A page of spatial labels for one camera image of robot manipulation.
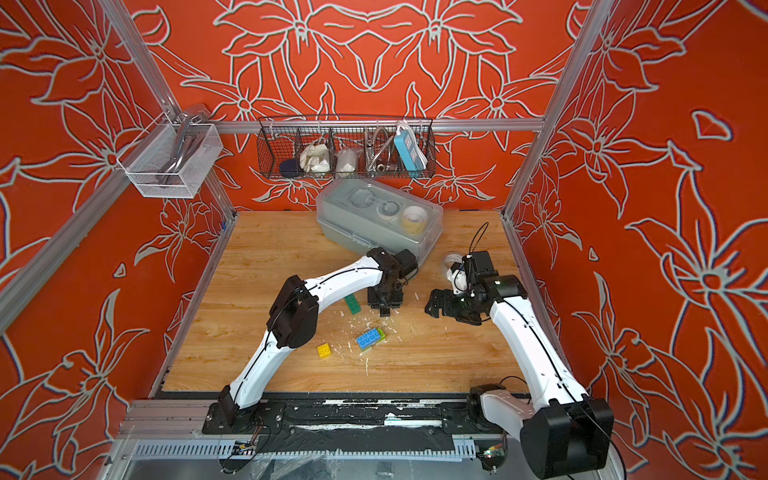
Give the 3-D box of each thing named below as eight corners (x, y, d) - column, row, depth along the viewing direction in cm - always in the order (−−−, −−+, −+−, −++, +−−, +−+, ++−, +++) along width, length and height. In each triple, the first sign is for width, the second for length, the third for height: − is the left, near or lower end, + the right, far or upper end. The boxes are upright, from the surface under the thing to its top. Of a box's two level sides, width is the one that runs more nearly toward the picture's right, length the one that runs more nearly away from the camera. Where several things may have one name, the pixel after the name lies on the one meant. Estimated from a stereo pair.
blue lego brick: (363, 353, 85) (362, 347, 81) (358, 344, 87) (356, 337, 83) (381, 343, 87) (381, 336, 83) (376, 334, 89) (375, 327, 85)
